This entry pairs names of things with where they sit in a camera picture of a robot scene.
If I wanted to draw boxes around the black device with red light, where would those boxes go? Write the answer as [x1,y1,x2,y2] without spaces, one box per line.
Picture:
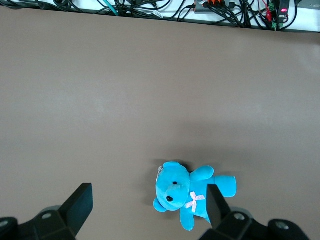
[277,0,291,23]

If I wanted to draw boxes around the blue plush teddy bear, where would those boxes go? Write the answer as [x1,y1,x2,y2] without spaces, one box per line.
[152,161,237,232]

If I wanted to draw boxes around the teal cable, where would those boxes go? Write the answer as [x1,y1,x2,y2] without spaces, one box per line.
[101,0,119,17]

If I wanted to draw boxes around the black cable with white label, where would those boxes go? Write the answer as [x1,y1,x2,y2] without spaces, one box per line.
[129,0,193,21]

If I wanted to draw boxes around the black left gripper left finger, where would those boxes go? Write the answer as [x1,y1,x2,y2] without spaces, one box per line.
[0,183,94,240]

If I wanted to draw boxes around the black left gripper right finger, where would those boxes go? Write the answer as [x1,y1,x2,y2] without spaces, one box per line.
[199,184,311,240]

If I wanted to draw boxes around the black cable tangle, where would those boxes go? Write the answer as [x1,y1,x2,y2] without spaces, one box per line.
[0,0,300,32]

